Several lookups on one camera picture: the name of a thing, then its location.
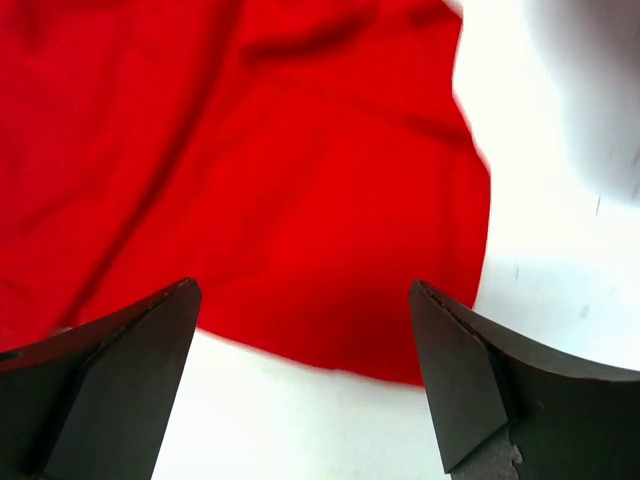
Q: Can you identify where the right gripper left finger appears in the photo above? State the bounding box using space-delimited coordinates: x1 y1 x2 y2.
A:
1 279 202 480

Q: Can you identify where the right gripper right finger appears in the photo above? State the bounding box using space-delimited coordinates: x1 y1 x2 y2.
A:
409 281 639 480

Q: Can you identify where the red t shirt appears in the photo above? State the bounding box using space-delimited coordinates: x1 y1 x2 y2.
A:
1 1 490 385

